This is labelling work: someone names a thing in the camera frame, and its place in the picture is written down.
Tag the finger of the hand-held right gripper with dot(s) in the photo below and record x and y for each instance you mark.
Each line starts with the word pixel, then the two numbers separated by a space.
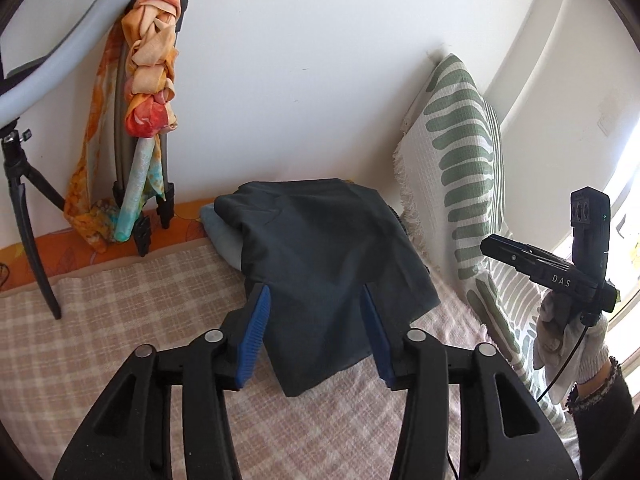
pixel 515 257

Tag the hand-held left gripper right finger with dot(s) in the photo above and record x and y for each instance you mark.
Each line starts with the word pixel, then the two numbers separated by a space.
pixel 375 340

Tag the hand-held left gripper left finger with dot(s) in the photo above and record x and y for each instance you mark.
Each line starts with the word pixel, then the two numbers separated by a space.
pixel 255 335

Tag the black pants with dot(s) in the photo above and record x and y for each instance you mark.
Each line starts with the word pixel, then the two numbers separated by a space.
pixel 320 250

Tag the person's right forearm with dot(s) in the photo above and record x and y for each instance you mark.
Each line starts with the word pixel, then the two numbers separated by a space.
pixel 600 425

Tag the person's right hand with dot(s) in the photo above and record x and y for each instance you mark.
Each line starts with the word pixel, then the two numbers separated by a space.
pixel 555 340

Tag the folded blue jeans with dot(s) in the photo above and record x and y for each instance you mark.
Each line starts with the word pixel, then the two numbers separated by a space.
pixel 225 242

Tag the pink checked blanket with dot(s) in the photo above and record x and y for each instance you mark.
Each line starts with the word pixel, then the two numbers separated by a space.
pixel 125 300

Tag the folded grey tripod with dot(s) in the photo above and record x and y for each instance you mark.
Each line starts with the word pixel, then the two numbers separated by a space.
pixel 142 232

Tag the small black tripod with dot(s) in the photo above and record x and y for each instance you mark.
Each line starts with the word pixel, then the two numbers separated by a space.
pixel 30 220

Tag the orange patterned scarf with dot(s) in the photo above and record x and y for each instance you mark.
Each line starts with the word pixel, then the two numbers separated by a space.
pixel 150 75

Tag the white wall socket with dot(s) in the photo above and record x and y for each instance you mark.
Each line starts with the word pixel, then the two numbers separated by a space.
pixel 610 122

